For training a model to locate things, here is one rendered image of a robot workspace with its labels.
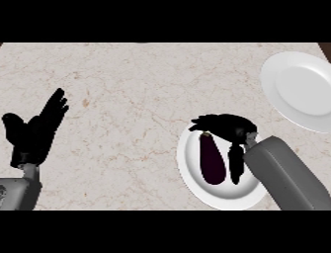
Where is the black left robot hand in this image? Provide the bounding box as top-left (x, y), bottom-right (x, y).
top-left (0, 87), bottom-right (69, 170)

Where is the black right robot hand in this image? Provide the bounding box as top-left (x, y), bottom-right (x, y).
top-left (186, 114), bottom-right (260, 186)

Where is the dark purple eggplant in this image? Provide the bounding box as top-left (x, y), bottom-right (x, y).
top-left (198, 130), bottom-right (227, 186)

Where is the white round plate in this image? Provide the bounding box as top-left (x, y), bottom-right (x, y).
top-left (174, 122), bottom-right (270, 211)
top-left (258, 50), bottom-right (331, 134)

